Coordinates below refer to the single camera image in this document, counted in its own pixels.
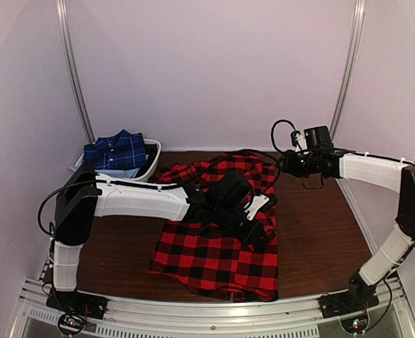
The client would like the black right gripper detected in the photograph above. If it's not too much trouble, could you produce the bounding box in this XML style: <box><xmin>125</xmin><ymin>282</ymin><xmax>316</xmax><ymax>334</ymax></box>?
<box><xmin>275</xmin><ymin>149</ymin><xmax>321</xmax><ymax>177</ymax></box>

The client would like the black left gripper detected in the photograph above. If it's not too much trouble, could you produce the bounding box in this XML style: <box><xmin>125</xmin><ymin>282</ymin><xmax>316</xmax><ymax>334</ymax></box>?
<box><xmin>213</xmin><ymin>202</ymin><xmax>269</xmax><ymax>246</ymax></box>

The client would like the red black plaid shirt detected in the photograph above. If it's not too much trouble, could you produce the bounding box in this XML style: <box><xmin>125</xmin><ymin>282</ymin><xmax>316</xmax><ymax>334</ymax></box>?
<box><xmin>149</xmin><ymin>152</ymin><xmax>278</xmax><ymax>302</ymax></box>

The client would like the white plastic basin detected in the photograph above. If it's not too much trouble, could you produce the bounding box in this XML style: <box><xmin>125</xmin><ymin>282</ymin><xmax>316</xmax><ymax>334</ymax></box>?
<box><xmin>73</xmin><ymin>139</ymin><xmax>163</xmax><ymax>183</ymax></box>

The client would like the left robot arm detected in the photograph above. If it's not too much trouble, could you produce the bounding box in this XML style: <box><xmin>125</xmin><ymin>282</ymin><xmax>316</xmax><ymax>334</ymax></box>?
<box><xmin>53</xmin><ymin>172</ymin><xmax>271</xmax><ymax>313</ymax></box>

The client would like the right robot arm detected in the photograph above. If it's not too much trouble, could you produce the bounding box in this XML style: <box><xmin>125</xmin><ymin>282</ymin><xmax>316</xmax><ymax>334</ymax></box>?
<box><xmin>281</xmin><ymin>149</ymin><xmax>415</xmax><ymax>311</ymax></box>

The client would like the light blue shirt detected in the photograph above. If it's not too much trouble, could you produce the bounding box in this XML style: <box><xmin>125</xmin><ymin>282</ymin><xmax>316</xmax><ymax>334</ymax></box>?
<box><xmin>69</xmin><ymin>165</ymin><xmax>140</xmax><ymax>179</ymax></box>

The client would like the right circuit board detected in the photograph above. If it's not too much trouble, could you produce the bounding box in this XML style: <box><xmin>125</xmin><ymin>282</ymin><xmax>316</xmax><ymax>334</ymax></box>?
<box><xmin>340</xmin><ymin>315</ymin><xmax>369</xmax><ymax>334</ymax></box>

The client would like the circuit board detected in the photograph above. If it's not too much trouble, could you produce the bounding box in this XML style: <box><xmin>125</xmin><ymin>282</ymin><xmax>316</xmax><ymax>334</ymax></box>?
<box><xmin>57</xmin><ymin>313</ymin><xmax>87</xmax><ymax>336</ymax></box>
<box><xmin>340</xmin><ymin>315</ymin><xmax>369</xmax><ymax>334</ymax></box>

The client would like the blue plaid shirt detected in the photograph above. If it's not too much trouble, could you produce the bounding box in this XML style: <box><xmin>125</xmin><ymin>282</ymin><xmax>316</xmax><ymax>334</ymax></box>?
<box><xmin>82</xmin><ymin>130</ymin><xmax>147</xmax><ymax>170</ymax></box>

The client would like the left circuit board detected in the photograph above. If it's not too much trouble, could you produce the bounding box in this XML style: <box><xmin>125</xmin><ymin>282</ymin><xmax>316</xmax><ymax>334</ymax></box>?
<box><xmin>57</xmin><ymin>313</ymin><xmax>87</xmax><ymax>336</ymax></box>

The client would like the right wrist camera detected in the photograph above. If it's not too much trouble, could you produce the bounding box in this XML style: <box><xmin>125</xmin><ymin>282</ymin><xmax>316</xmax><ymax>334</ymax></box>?
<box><xmin>290</xmin><ymin>125</ymin><xmax>334</xmax><ymax>152</ymax></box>

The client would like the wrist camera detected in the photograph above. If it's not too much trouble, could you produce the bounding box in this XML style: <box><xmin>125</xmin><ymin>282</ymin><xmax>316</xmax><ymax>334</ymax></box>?
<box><xmin>290</xmin><ymin>125</ymin><xmax>334</xmax><ymax>152</ymax></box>
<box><xmin>206</xmin><ymin>170</ymin><xmax>278</xmax><ymax>220</ymax></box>

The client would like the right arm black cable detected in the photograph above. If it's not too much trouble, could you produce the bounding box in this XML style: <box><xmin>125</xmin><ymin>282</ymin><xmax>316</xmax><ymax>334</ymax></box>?
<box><xmin>233</xmin><ymin>119</ymin><xmax>415</xmax><ymax>198</ymax></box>

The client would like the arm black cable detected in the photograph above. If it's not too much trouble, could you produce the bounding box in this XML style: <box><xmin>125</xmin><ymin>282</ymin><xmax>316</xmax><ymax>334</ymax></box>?
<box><xmin>37</xmin><ymin>177</ymin><xmax>99</xmax><ymax>240</ymax></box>
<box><xmin>233</xmin><ymin>119</ymin><xmax>415</xmax><ymax>198</ymax></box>

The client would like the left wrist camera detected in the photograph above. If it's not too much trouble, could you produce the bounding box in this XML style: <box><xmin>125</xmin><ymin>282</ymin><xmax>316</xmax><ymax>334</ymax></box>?
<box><xmin>206</xmin><ymin>170</ymin><xmax>278</xmax><ymax>220</ymax></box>

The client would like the aluminium front rail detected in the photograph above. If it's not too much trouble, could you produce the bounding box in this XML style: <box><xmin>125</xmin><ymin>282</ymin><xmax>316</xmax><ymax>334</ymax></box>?
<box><xmin>16</xmin><ymin>270</ymin><xmax>411</xmax><ymax>338</ymax></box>

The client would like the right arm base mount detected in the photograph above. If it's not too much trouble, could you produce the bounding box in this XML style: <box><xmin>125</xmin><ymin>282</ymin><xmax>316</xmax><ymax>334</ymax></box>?
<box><xmin>318</xmin><ymin>272</ymin><xmax>379</xmax><ymax>318</ymax></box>

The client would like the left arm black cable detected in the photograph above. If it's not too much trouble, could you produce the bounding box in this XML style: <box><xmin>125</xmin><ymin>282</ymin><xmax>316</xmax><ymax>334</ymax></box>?
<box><xmin>37</xmin><ymin>177</ymin><xmax>99</xmax><ymax>240</ymax></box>

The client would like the right aluminium frame post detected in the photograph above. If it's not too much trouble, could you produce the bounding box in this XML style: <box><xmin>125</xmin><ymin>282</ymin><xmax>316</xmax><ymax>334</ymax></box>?
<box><xmin>330</xmin><ymin>0</ymin><xmax>366</xmax><ymax>139</ymax></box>

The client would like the aluminium frame post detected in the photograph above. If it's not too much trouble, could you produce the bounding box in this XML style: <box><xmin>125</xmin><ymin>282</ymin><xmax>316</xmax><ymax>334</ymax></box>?
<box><xmin>330</xmin><ymin>0</ymin><xmax>366</xmax><ymax>139</ymax></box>
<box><xmin>56</xmin><ymin>0</ymin><xmax>95</xmax><ymax>143</ymax></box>

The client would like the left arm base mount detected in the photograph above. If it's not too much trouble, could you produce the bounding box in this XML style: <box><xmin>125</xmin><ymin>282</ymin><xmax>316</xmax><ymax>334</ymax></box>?
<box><xmin>42</xmin><ymin>282</ymin><xmax>108</xmax><ymax>320</ymax></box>

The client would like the left aluminium frame post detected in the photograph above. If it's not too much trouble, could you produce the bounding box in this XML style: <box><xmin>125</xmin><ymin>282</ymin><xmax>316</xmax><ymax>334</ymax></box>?
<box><xmin>56</xmin><ymin>0</ymin><xmax>95</xmax><ymax>143</ymax></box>

